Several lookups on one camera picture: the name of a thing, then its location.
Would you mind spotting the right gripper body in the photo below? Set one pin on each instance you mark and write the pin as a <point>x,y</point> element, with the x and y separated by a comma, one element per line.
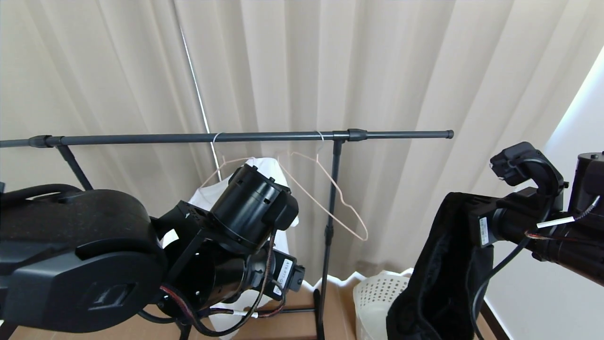
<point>509,224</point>

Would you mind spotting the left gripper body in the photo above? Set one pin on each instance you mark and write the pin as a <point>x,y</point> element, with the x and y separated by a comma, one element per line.
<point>236,278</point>

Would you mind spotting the white printed t-shirt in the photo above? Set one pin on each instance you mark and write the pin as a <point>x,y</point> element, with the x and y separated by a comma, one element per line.
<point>205,196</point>

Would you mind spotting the black garment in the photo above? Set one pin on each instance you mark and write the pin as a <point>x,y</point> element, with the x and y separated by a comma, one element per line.
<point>439,283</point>

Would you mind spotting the pink clothes hanger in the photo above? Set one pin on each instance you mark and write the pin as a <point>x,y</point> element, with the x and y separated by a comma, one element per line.
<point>236,160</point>
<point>365,232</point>

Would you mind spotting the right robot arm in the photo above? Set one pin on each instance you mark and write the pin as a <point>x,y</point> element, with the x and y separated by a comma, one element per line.
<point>587,189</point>

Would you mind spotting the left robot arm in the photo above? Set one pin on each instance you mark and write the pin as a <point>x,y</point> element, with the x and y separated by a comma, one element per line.
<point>71,245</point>

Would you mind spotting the white laundry basket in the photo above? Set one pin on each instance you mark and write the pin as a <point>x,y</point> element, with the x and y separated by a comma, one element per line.
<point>377,302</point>

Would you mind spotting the black clothes rack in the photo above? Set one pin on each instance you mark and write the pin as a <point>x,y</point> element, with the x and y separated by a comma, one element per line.
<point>141,139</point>

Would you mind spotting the beige curtain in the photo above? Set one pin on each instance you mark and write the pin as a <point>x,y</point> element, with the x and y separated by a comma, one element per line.
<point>377,56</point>

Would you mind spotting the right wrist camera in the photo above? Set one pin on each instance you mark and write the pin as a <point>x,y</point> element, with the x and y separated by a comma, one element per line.
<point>519,163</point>

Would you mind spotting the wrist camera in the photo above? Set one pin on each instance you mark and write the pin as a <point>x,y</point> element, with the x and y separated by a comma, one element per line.
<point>519,163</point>
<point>289,210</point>

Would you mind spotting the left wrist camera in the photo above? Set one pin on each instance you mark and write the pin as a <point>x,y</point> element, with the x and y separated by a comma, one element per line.
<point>289,210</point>

